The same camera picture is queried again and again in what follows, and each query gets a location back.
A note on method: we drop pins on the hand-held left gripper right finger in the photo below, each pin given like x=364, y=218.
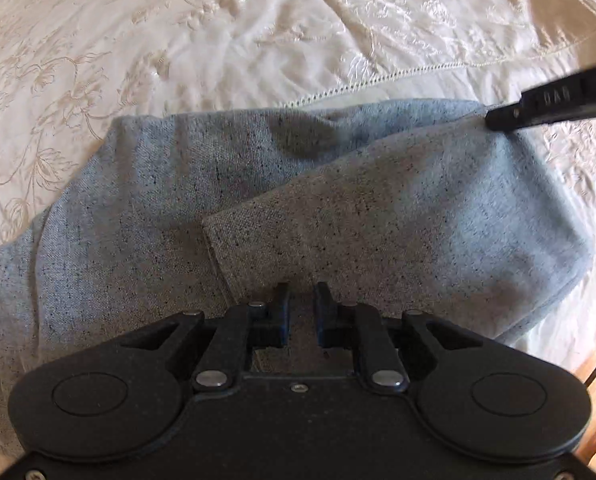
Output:
x=323, y=316

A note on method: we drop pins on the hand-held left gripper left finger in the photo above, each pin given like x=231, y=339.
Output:
x=280, y=312

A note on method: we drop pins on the white embroidered bedspread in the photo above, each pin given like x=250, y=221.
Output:
x=228, y=35

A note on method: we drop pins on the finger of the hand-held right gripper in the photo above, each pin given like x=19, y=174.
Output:
x=505, y=116

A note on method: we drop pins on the grey speckled pants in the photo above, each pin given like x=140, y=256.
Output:
x=228, y=200

